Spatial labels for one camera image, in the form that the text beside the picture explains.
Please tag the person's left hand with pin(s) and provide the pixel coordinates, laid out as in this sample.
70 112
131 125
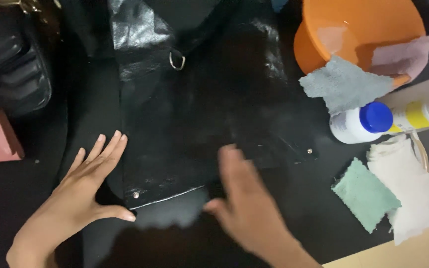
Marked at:
73 201

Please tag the person's right hand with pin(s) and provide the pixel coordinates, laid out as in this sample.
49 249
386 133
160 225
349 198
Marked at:
250 212

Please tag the grey wiping cloth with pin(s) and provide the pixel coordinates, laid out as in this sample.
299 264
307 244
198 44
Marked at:
169 210

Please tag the black leather bag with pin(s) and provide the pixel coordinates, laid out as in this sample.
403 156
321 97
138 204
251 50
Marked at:
199 111

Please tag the green cloth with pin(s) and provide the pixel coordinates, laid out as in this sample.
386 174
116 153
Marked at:
365 193

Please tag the white bottle with blue cap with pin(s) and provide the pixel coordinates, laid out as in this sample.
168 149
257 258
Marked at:
352 124

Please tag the black quilted bag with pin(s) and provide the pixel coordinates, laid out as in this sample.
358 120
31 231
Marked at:
9 67

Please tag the blue-grey cloth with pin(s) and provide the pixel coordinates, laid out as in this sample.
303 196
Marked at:
341 85

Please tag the white paper towel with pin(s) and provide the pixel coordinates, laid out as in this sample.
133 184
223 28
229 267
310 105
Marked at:
408 186

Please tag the beige cardboard sheet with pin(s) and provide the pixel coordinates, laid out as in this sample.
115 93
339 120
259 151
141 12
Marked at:
415 249

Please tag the beige round rim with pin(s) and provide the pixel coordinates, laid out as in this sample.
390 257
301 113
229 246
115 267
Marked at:
423 152

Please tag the white bottle with yellow label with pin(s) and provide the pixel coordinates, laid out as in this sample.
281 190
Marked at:
419 113

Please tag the blue object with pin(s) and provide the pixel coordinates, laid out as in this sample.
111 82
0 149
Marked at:
279 4

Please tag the orange plastic bowl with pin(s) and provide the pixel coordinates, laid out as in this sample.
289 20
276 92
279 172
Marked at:
352 22

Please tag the mauve cloth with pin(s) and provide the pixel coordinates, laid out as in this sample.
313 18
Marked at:
404 56

